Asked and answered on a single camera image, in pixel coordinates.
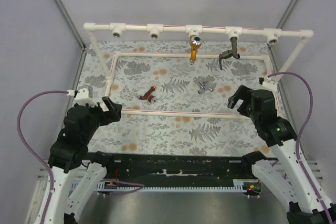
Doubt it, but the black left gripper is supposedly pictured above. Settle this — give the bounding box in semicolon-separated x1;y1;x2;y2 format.
83;95;122;141

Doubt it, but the brown faucet chrome knob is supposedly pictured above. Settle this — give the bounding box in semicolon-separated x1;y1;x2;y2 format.
139;86;156;103

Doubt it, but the white PVC pipe frame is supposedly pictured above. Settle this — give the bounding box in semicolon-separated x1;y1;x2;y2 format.
83;22;314;120

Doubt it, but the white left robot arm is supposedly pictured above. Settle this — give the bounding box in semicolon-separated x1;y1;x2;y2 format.
35;97;122;223

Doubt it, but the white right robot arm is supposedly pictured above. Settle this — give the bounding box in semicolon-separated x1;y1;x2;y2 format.
228;85;335;223

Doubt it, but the small chrome faucet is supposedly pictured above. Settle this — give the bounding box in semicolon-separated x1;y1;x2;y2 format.
198;81;214;94

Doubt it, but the dark grey lever faucet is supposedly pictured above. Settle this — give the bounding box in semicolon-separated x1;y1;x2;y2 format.
218;37;240;70

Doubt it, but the floral patterned mat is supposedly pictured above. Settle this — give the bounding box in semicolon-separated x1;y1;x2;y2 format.
89;41;272;157

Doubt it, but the orange faucet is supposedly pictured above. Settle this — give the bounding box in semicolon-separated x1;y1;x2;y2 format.
190;35;202;65

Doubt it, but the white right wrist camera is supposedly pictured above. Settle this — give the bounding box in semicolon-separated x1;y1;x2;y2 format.
259;77;278;94

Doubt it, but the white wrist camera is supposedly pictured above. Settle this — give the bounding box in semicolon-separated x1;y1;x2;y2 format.
67;85;97;107
259;77;278;94

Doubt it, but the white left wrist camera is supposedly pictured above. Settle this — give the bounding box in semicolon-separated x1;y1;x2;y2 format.
67;85;97;107

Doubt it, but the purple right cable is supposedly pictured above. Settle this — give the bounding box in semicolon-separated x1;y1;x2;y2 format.
266;71;334;224

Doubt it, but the purple cable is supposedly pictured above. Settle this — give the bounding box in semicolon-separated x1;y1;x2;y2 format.
17;90;70;224
266;71;334;224

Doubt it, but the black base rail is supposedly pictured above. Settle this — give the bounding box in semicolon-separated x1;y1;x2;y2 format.
106;153;257;188

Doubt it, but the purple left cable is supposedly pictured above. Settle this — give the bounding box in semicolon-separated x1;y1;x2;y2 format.
17;90;70;224

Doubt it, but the light blue cable duct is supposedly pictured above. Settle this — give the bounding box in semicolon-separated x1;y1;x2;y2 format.
93;181;251;193

